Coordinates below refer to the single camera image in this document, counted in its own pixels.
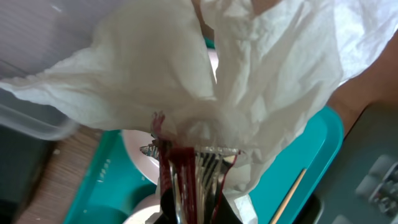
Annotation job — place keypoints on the black waste tray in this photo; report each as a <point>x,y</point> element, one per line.
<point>23,159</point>

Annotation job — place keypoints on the left wooden chopstick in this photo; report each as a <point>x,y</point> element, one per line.
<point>287,198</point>

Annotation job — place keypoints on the white napkin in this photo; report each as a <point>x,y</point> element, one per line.
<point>237,74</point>

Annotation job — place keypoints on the red stained plastic wrapper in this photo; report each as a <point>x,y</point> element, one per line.
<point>196,174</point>

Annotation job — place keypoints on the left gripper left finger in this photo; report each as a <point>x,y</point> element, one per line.
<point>167,205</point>

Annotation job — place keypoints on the large white plate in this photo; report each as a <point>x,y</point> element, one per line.
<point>140,155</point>

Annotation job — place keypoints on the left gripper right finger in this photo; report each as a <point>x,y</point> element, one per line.
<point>222,212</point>

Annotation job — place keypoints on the pink bowl with rice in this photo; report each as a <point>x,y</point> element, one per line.
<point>147,211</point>

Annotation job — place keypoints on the teal serving tray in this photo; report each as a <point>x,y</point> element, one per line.
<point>113,186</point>

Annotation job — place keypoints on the clear plastic waste bin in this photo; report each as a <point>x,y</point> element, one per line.
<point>36,34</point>

